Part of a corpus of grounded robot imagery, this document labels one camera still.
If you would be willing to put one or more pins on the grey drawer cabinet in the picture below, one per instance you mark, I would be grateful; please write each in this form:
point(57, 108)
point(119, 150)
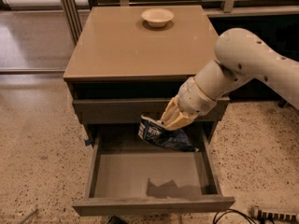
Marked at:
point(119, 56)

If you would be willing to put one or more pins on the black object under drawer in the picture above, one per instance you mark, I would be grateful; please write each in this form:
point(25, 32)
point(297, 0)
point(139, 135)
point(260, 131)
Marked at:
point(116, 220)

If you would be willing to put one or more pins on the white power strip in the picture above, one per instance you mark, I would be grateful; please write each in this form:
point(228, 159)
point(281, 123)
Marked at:
point(274, 214)

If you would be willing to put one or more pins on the open grey middle drawer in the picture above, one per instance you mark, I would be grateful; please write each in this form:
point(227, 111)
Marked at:
point(130, 177)

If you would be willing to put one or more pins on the closed grey top drawer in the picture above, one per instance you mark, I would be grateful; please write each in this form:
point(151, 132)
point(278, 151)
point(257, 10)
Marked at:
point(114, 111)

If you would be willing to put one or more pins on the blue tape piece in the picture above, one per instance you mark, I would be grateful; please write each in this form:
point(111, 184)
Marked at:
point(87, 142)

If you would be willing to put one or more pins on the metal window frame post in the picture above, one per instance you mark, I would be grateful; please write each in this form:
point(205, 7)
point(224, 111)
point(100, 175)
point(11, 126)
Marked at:
point(72, 17)

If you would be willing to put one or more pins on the metal rod on floor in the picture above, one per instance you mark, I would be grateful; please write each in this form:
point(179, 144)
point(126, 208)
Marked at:
point(33, 212)

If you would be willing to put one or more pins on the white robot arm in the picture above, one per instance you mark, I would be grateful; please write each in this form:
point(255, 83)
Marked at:
point(241, 56)

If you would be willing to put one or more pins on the blue chip bag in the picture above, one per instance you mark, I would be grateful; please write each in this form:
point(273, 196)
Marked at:
point(154, 133)

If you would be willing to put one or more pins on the white ceramic bowl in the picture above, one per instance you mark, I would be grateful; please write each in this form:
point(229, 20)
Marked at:
point(157, 17)

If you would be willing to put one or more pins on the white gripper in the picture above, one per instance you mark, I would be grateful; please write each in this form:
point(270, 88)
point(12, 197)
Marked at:
point(195, 99)

